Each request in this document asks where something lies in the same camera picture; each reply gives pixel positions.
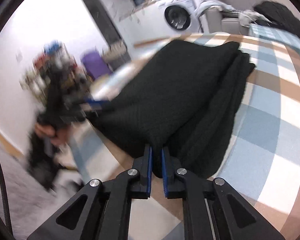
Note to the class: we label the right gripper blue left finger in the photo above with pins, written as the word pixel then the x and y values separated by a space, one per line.
pixel 141 189

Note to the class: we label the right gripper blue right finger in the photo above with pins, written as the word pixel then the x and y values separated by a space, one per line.
pixel 173 186

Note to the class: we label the black knit sweater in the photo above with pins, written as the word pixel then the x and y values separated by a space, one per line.
pixel 185 98

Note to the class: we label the person left hand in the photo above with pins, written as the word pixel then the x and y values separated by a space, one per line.
pixel 57 137

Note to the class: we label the purple bag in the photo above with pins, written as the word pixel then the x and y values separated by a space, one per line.
pixel 94 64

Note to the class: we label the woven laundry basket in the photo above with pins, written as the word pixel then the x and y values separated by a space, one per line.
pixel 117 54

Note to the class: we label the checkered table cloth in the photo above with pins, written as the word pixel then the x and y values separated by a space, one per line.
pixel 262 161

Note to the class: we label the white washing machine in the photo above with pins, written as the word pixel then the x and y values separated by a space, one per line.
pixel 174 17

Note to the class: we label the grey sofa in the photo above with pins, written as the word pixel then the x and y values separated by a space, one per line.
pixel 224 21

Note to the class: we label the white blanket on sofa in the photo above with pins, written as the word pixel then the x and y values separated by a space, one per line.
pixel 207 4

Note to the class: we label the light blue checkered cloth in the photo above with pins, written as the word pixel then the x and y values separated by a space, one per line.
pixel 276 35

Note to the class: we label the black jacket on sofa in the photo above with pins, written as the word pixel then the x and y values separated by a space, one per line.
pixel 280 16

